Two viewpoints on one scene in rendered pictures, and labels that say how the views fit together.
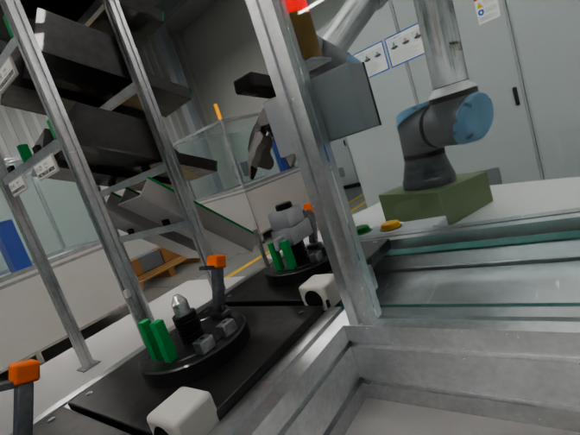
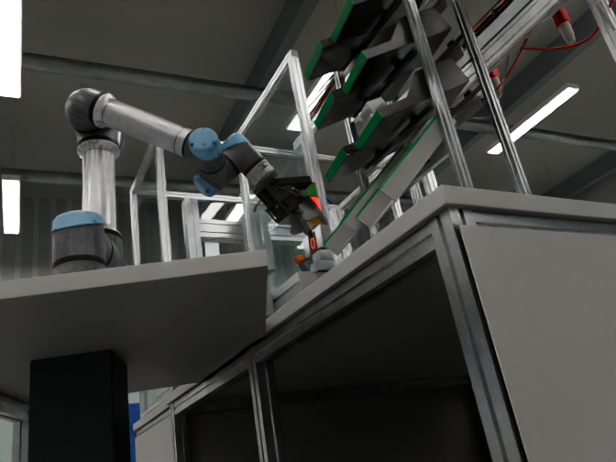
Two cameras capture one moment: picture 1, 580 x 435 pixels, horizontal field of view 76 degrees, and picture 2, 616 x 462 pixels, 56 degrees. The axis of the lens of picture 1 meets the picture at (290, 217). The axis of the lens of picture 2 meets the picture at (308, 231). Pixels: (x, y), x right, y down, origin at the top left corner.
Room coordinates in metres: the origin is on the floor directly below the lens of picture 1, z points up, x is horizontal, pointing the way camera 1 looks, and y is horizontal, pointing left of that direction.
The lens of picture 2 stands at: (2.07, 0.49, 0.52)
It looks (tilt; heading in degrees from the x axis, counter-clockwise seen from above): 23 degrees up; 200
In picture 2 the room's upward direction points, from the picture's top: 10 degrees counter-clockwise
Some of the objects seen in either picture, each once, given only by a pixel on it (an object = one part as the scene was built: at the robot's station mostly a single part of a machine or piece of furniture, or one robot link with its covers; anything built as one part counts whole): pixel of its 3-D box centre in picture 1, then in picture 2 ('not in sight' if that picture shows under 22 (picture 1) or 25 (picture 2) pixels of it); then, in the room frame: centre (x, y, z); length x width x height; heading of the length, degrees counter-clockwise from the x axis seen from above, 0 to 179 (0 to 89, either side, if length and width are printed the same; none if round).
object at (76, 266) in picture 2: not in sight; (80, 284); (1.10, -0.43, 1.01); 0.15 x 0.15 x 0.10
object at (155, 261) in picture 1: (155, 264); not in sight; (5.90, 2.27, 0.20); 1.20 x 0.80 x 0.41; 138
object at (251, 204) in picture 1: (257, 168); not in sight; (7.08, 0.29, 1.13); 2.26 x 1.36 x 2.25; 138
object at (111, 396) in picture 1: (186, 323); not in sight; (0.45, 0.17, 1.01); 0.24 x 0.24 x 0.13; 51
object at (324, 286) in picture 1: (321, 293); not in sight; (0.52, -0.01, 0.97); 0.05 x 0.05 x 0.04; 51
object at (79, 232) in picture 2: not in sight; (80, 240); (1.09, -0.44, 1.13); 0.13 x 0.12 x 0.14; 23
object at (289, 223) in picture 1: (286, 223); (325, 260); (0.65, 0.01, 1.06); 0.08 x 0.04 x 0.07; 141
